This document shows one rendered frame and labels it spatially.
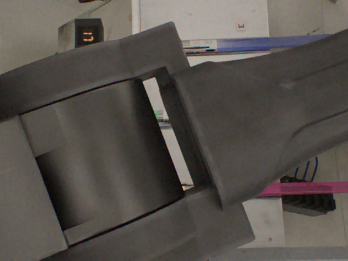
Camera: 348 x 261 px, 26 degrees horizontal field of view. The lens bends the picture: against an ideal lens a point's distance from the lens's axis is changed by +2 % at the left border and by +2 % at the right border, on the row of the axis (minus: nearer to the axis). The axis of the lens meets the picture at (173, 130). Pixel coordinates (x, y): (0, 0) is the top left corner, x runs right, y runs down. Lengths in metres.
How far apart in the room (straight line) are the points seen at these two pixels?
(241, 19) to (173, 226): 0.86
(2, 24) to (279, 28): 0.70
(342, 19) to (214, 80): 1.49
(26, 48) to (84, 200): 1.64
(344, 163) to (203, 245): 1.33
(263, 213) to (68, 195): 0.77
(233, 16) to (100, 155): 0.87
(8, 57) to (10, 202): 1.61
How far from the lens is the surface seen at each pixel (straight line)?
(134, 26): 1.13
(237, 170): 0.32
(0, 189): 0.29
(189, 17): 1.15
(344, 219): 1.60
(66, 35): 1.89
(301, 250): 1.04
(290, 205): 1.41
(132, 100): 0.32
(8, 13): 1.95
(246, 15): 1.16
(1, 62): 1.88
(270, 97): 0.32
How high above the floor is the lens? 1.50
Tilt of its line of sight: 43 degrees down
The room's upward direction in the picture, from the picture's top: 70 degrees clockwise
